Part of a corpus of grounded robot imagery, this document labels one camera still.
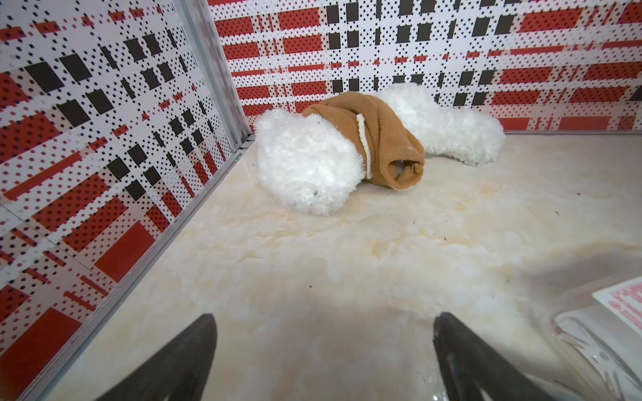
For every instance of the white plush toy brown scarf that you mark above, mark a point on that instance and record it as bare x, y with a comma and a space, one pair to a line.
313, 160

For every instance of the clear bottle pink label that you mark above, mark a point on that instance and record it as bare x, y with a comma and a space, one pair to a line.
598, 333

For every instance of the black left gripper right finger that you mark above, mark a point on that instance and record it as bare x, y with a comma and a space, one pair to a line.
470, 367

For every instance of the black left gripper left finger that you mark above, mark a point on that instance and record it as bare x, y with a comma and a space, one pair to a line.
178, 371

